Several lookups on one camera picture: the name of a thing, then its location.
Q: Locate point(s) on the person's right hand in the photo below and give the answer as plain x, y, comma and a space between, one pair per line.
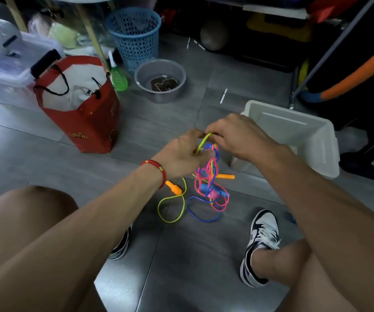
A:
245, 139

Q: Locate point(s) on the person's left hand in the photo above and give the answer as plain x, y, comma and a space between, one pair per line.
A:
180, 159

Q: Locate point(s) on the grey plastic storage bin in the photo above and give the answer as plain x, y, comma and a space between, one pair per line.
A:
304, 133

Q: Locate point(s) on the person's left forearm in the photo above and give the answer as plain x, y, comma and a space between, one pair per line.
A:
63, 243

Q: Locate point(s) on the person's right forearm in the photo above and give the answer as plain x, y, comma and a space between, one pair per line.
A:
336, 224

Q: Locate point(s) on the person's right shoe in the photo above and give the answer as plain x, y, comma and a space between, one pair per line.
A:
265, 227

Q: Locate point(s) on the person's shoe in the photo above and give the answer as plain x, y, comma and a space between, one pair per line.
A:
122, 250
265, 227

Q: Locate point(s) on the person's left shoe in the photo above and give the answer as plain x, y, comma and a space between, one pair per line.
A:
122, 250

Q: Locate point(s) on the person's right leg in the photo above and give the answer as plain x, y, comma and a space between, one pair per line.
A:
281, 263

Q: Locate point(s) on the person's leg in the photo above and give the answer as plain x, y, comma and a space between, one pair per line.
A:
281, 263
18, 217

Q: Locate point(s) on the person's left leg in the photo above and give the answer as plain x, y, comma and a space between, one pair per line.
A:
18, 217

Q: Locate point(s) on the clear plastic storage bin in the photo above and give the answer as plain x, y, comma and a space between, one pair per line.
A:
5, 87

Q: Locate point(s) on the white marker pen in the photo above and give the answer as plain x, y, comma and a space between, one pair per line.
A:
199, 45
223, 96
188, 43

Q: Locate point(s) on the grey plastic basin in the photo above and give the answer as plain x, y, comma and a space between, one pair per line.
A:
144, 77

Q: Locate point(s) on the red paper bag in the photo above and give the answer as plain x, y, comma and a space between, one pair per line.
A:
96, 126

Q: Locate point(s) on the green spray bottle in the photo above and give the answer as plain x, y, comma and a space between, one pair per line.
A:
119, 80

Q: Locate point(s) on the brown ball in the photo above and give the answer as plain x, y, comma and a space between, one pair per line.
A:
214, 35

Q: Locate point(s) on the yellow flat board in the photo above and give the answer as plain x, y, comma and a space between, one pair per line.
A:
271, 29

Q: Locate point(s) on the black weight machine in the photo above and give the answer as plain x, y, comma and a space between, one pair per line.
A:
369, 142

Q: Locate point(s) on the blue mesh wastebasket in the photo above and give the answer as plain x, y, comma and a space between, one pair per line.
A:
135, 38

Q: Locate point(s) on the multicoloured hula hoop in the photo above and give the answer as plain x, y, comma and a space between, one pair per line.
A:
359, 77

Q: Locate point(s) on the white oval side table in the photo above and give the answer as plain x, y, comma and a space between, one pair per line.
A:
92, 32

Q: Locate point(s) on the orange red fabric bag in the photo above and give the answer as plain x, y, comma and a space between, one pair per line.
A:
330, 8

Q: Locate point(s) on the black rectangular pad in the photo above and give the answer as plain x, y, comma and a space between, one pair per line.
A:
45, 63

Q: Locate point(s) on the clear plastic bag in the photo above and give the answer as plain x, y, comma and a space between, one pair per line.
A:
63, 35

